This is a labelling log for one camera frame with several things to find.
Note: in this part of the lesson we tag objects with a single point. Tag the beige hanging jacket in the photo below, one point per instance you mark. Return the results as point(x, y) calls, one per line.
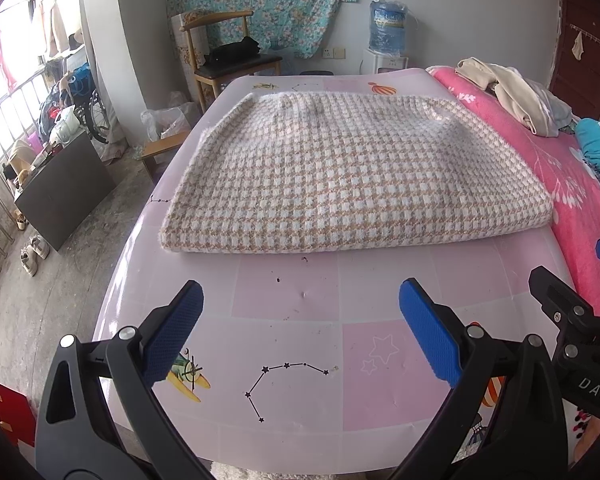
point(55, 25)

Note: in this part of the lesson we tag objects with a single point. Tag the wooden chair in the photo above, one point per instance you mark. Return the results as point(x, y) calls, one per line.
point(215, 35)

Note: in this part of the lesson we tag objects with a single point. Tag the small beige hanging cloth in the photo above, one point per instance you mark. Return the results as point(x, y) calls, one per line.
point(576, 49)

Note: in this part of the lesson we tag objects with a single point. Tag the blue bag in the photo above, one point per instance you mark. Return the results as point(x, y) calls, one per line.
point(80, 80)

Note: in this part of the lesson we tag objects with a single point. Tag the dark grey cabinet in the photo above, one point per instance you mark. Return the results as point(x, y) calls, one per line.
point(65, 195)

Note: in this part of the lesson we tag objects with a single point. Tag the beige hat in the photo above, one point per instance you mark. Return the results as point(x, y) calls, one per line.
point(75, 37)

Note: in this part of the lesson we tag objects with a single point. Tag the white shoe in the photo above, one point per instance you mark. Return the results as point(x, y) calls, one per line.
point(40, 246)
point(29, 262)

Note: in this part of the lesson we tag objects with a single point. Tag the beige clothes pile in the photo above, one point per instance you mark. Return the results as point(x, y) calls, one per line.
point(505, 87)

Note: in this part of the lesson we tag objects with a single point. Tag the teal floral wall cloth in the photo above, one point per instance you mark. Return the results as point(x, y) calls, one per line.
point(260, 0)

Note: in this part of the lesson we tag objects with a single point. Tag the beige bag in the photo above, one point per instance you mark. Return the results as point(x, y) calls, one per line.
point(17, 160)

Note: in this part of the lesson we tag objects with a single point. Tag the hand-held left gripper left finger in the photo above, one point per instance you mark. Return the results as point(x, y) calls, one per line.
point(177, 327)

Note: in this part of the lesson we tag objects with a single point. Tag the wheelchair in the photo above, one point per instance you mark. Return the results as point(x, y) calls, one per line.
point(95, 115)

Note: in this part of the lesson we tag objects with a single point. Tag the dark brown door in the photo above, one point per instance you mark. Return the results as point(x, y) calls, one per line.
point(580, 75)

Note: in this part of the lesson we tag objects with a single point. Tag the pink floral blanket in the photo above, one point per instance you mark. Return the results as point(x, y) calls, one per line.
point(555, 180)

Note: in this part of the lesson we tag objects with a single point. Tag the small wooden stool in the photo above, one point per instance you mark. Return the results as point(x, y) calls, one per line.
point(165, 150)

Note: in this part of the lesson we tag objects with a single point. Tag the black bag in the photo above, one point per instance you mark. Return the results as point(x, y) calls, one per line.
point(235, 50)

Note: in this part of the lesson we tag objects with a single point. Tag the beige white checkered blanket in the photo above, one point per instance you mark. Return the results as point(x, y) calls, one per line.
point(355, 175)

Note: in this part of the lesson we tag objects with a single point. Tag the blue water bottle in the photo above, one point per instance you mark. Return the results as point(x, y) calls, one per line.
point(387, 25)

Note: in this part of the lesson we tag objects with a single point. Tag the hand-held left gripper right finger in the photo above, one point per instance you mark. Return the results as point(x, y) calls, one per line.
point(430, 335)

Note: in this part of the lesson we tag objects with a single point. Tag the white water dispenser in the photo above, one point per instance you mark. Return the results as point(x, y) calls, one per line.
point(382, 64)

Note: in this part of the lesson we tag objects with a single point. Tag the red box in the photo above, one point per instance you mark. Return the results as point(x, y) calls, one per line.
point(10, 410)

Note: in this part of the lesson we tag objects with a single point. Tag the grey garment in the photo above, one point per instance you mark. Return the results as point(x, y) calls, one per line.
point(562, 110)

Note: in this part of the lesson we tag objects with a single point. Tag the door hook rack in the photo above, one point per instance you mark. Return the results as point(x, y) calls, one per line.
point(587, 35)

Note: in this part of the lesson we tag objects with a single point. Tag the clear plastic bag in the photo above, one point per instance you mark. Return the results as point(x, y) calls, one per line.
point(165, 120)

